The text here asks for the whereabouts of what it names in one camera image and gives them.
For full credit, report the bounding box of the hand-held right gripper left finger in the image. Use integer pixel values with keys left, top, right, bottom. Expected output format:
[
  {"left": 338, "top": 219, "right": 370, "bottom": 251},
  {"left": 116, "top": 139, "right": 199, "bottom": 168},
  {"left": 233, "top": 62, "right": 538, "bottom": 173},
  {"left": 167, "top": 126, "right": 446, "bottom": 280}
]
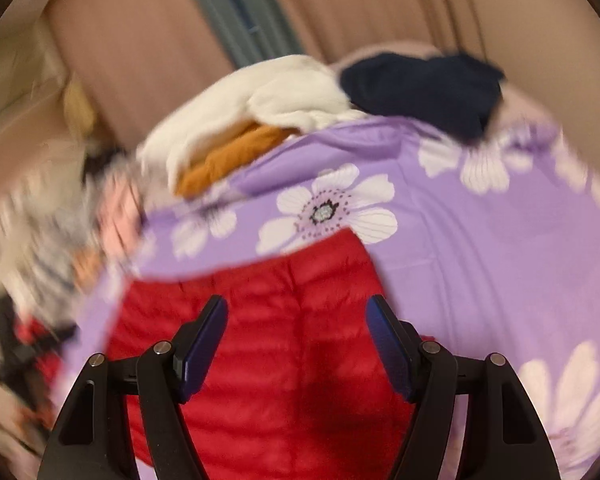
[{"left": 36, "top": 295, "right": 229, "bottom": 480}]

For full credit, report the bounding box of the grey-blue curtain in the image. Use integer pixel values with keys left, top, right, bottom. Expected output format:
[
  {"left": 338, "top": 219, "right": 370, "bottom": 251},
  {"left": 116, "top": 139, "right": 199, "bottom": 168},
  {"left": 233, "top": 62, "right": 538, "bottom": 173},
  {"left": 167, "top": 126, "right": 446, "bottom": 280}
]
[{"left": 177, "top": 0, "right": 306, "bottom": 68}]

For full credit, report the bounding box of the pink garment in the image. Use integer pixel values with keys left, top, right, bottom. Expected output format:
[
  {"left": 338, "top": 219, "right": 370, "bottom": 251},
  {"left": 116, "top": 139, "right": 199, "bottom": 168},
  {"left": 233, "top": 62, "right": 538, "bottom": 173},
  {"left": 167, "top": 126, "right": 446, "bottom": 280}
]
[{"left": 100, "top": 180, "right": 148, "bottom": 261}]

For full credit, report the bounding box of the red down jacket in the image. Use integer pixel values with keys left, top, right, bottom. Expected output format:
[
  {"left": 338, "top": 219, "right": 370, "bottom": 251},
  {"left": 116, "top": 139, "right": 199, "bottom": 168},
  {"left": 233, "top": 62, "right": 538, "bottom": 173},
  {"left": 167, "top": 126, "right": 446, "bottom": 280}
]
[{"left": 102, "top": 227, "right": 436, "bottom": 480}]

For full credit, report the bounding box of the white fleece garment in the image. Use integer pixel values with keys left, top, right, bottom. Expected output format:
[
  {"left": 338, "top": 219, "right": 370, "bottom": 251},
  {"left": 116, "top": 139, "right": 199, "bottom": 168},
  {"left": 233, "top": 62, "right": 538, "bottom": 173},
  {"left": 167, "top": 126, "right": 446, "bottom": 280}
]
[{"left": 137, "top": 54, "right": 368, "bottom": 186}]

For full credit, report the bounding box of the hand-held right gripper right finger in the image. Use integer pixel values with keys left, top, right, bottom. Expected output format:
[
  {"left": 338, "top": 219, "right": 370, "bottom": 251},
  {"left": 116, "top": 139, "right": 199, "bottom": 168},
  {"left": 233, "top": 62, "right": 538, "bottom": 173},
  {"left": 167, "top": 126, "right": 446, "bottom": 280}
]
[{"left": 366, "top": 294, "right": 565, "bottom": 480}]

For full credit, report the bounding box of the navy garment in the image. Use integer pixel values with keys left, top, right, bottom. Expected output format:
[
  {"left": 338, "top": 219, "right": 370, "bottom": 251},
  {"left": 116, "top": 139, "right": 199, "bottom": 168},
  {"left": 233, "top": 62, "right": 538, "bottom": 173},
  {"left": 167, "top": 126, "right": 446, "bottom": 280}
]
[{"left": 340, "top": 52, "right": 506, "bottom": 143}]

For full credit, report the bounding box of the plaid cloth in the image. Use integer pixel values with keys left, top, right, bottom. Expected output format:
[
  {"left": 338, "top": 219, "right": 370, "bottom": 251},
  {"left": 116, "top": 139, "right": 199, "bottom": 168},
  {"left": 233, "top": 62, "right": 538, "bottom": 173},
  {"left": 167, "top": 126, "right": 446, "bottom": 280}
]
[{"left": 0, "top": 180, "right": 106, "bottom": 306}]

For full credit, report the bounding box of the orange garment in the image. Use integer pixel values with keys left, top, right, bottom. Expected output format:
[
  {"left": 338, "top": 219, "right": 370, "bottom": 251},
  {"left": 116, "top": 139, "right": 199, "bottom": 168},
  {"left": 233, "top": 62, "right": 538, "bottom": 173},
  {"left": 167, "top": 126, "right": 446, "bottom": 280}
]
[{"left": 176, "top": 124, "right": 301, "bottom": 198}]

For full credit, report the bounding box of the brown curtain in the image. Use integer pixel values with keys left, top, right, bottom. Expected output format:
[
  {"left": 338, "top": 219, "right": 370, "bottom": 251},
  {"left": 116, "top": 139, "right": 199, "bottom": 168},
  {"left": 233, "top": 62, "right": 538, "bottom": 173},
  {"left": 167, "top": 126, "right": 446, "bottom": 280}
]
[{"left": 45, "top": 0, "right": 600, "bottom": 151}]

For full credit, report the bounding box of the purple floral bedsheet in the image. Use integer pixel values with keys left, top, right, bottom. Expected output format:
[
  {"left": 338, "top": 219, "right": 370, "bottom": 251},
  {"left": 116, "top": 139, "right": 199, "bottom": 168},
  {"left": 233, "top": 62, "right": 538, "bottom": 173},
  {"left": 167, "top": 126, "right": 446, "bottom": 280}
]
[{"left": 50, "top": 110, "right": 600, "bottom": 480}]

